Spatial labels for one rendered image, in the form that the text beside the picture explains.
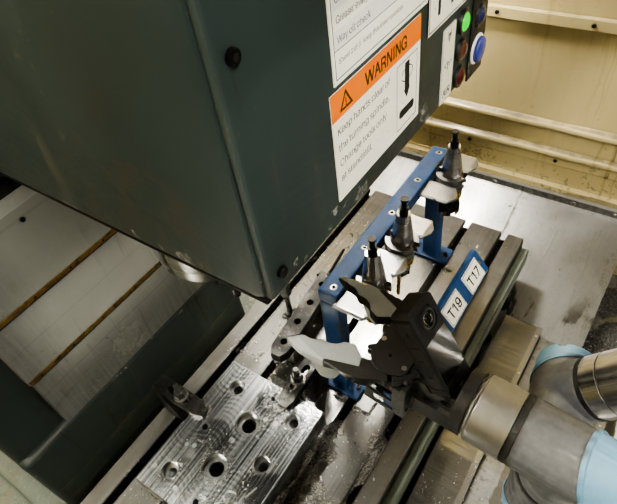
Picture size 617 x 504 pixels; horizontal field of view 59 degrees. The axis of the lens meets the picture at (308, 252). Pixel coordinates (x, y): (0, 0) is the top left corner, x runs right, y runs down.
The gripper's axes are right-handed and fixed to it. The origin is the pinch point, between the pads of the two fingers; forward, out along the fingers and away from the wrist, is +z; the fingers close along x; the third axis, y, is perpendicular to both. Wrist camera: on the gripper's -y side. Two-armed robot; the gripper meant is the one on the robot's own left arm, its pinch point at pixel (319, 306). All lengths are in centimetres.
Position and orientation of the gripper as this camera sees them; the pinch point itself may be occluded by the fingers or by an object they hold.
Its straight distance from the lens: 64.6
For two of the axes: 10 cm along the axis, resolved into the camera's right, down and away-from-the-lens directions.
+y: 0.9, 6.7, 7.4
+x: 6.0, -6.3, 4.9
